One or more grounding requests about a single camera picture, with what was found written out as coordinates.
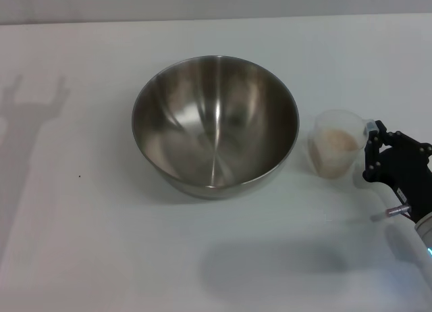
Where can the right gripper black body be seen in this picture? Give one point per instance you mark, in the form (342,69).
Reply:
(408,177)

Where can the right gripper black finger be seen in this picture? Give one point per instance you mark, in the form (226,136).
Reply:
(372,156)
(401,139)

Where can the white rice grains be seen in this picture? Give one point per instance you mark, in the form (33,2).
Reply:
(337,143)

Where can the clear plastic measuring cup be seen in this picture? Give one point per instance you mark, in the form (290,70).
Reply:
(320,123)

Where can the stainless steel mixing bowl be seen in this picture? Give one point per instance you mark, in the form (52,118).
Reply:
(216,129)

